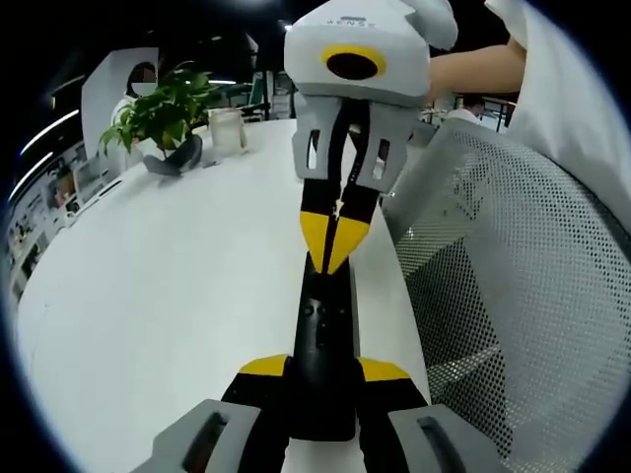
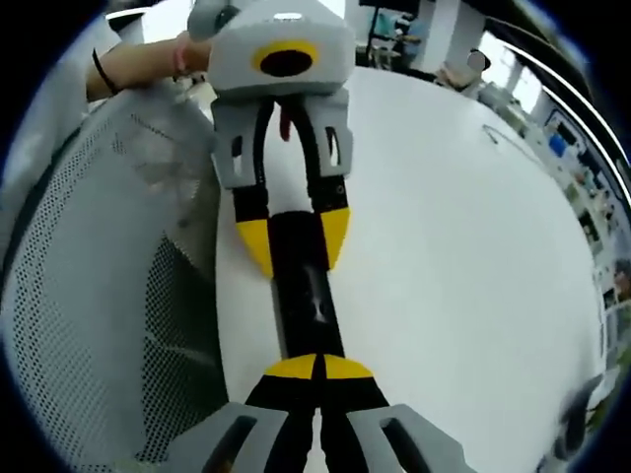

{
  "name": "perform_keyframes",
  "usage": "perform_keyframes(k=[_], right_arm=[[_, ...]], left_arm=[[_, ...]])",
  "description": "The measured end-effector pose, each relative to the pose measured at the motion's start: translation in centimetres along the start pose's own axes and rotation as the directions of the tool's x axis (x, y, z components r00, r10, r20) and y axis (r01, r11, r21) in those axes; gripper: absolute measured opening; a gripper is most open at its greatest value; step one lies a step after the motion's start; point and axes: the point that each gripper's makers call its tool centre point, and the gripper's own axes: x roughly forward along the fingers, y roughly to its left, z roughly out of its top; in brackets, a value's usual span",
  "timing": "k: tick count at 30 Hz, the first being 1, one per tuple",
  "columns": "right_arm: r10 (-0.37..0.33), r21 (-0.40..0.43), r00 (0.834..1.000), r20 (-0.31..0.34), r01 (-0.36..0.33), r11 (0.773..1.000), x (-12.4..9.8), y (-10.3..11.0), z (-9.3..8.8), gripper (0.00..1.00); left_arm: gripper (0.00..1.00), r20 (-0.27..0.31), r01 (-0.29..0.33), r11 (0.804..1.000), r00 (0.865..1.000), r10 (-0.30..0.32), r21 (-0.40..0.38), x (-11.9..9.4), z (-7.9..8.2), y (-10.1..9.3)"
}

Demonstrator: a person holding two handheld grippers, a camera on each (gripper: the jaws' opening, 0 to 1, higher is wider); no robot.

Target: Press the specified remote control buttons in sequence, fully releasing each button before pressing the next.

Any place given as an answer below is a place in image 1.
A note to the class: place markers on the black headset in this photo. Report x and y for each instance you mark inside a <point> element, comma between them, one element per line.
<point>172,162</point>

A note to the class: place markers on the black remote control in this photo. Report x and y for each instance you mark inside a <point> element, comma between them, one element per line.
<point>323,345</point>

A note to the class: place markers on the person in white shirt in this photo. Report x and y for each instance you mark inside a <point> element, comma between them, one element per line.
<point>567,98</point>

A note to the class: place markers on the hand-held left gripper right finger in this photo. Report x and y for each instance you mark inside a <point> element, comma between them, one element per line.
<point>394,433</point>

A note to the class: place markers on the grey mesh office chair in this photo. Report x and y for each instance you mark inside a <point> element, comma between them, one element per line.
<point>493,295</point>

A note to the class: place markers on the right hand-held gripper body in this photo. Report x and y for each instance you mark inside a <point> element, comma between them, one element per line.
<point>315,49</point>

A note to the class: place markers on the green potted plant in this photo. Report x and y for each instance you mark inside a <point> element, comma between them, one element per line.
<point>162,113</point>

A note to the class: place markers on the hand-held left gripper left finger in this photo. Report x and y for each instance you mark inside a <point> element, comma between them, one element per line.
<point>236,428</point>

